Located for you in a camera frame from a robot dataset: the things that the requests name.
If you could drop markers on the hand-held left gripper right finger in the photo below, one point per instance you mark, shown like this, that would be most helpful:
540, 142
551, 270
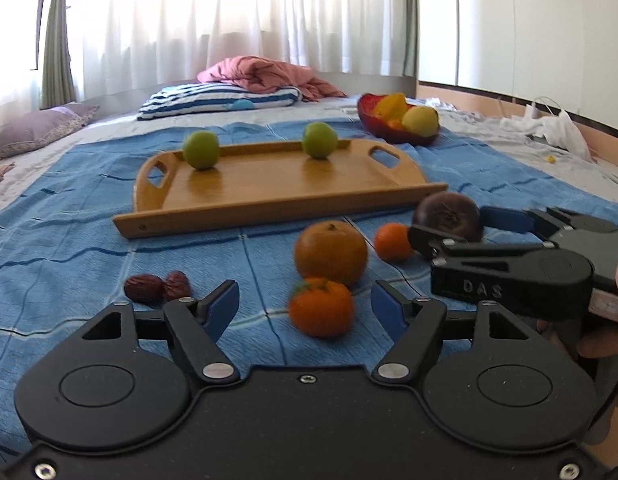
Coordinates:
388, 306

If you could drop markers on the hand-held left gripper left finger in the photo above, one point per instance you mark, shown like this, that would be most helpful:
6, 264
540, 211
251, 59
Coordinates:
224, 306

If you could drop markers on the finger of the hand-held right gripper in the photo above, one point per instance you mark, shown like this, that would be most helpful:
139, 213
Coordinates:
429, 243
504, 219

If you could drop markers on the dark red apple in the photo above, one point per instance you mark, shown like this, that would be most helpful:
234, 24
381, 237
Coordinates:
446, 212

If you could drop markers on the small tangerine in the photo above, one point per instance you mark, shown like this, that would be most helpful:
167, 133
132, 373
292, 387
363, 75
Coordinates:
393, 242

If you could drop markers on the red date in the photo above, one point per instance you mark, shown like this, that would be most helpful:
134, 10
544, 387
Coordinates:
144, 288
177, 286

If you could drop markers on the tangerine with leaf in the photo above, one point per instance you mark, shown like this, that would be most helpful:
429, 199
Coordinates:
320, 310

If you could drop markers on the large orange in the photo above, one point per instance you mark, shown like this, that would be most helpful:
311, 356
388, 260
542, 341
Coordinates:
331, 255

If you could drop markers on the wooden tray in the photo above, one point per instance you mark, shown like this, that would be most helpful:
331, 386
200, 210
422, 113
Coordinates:
289, 185

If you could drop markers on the person's right hand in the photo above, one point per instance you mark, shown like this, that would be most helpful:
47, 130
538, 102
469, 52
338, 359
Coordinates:
606, 344

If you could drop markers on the bed with grey sheet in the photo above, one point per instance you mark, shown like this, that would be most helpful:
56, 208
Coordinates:
514, 152

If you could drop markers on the white crumpled cloth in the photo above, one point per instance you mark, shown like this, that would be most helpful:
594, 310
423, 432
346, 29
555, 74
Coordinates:
564, 127

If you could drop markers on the yellow pear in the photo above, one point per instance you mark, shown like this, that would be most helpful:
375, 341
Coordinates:
420, 120

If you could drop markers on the small orange fruit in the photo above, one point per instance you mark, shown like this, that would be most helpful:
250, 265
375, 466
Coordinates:
396, 124

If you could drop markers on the red glass bowl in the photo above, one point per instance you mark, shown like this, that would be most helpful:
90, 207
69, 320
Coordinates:
381, 129

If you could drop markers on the yellow starfruit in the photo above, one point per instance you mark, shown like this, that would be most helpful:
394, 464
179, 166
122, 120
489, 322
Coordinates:
389, 106

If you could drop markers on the green apple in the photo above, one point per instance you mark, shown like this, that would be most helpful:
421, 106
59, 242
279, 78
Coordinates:
320, 140
201, 150

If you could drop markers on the blue checked blanket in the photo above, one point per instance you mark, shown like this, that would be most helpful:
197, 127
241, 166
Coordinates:
64, 240

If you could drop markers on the white wardrobe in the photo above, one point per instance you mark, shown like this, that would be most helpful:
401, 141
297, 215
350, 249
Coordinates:
539, 25

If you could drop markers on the blue striped pillow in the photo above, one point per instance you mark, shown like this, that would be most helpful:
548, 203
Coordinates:
214, 97

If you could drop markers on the pink blanket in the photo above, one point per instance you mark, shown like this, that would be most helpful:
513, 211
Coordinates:
259, 72

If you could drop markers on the purple pillow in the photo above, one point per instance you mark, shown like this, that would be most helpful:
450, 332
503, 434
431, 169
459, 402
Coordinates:
34, 127

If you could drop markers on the white sheer curtain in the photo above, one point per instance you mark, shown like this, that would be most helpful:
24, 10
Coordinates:
239, 10

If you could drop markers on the green curtain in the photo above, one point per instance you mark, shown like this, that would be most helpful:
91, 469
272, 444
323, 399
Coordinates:
56, 60

